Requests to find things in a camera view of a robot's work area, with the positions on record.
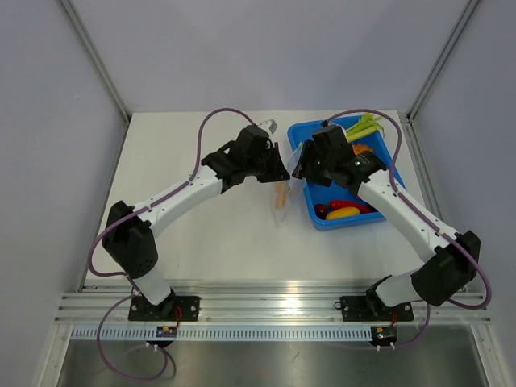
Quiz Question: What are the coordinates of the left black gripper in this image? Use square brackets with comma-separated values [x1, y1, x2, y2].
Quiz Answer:
[245, 143, 290, 184]

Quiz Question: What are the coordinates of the red chili pepper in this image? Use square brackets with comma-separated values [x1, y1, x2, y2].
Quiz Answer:
[329, 200, 372, 214]

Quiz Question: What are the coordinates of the clear zip top bag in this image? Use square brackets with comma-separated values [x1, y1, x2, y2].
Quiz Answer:
[270, 144, 306, 227]

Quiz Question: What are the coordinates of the blue plastic tray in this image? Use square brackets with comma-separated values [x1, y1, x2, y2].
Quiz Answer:
[287, 120, 392, 231]

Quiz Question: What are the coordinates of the yellow mango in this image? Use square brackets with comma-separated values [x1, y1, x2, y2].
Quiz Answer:
[326, 206, 361, 220]

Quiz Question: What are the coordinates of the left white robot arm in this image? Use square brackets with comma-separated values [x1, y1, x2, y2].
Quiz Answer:
[102, 125, 289, 321]

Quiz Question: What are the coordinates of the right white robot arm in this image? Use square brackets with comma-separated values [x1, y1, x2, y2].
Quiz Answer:
[293, 125, 481, 319]

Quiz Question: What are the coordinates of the orange toy pineapple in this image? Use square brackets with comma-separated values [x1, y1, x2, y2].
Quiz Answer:
[352, 144, 374, 156]

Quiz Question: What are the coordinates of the dark red plum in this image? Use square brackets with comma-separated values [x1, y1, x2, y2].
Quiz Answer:
[314, 204, 328, 219]

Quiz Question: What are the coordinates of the green celery stalk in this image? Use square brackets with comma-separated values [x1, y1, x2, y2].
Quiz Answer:
[346, 113, 384, 142]

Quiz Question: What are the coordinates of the right circuit board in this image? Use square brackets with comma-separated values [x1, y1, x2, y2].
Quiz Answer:
[371, 326, 398, 346]

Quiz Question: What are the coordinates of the circuit board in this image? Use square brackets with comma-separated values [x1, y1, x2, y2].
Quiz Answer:
[156, 326, 177, 338]
[371, 326, 398, 346]

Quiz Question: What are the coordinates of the left circuit board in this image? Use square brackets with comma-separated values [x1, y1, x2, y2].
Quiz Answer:
[156, 326, 177, 338]

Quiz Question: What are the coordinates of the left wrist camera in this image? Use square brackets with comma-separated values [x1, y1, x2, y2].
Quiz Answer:
[258, 119, 277, 134]

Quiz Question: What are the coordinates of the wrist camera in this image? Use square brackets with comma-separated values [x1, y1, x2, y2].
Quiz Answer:
[258, 119, 277, 134]
[320, 120, 340, 130]

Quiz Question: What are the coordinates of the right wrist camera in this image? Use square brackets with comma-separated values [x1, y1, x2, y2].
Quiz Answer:
[320, 120, 340, 130]

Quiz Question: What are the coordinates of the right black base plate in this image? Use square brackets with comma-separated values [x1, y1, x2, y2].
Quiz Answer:
[333, 296, 414, 323]

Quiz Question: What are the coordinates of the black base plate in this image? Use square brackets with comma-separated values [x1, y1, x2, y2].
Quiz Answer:
[333, 296, 414, 323]
[128, 296, 201, 323]

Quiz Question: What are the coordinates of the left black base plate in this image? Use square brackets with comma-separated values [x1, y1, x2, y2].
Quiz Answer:
[128, 296, 201, 323]

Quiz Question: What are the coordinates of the right aluminium frame post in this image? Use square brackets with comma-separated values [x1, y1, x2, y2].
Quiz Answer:
[406, 0, 483, 123]

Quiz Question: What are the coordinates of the aluminium frame post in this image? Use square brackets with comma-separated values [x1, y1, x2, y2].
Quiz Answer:
[56, 0, 131, 127]
[406, 0, 483, 123]

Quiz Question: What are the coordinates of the aluminium mounting rail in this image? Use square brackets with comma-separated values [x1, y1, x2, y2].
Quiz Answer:
[54, 280, 492, 327]

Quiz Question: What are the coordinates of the left aluminium frame post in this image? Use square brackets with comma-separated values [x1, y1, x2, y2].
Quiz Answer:
[56, 0, 131, 127]

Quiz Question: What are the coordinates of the white slotted cable duct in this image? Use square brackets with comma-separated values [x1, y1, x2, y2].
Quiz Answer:
[71, 325, 372, 342]

